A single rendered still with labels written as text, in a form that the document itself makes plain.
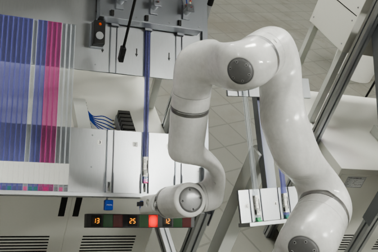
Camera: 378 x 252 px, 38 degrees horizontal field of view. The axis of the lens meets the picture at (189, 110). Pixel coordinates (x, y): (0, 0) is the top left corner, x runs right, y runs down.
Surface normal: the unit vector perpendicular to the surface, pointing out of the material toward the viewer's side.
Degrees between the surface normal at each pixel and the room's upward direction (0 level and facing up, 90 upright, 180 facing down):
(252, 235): 0
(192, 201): 44
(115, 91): 0
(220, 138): 0
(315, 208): 14
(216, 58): 95
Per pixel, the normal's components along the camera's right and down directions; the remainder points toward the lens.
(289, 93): -0.03, -0.44
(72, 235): 0.26, 0.56
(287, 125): -0.07, 0.08
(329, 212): 0.39, -0.74
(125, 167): 0.38, -0.20
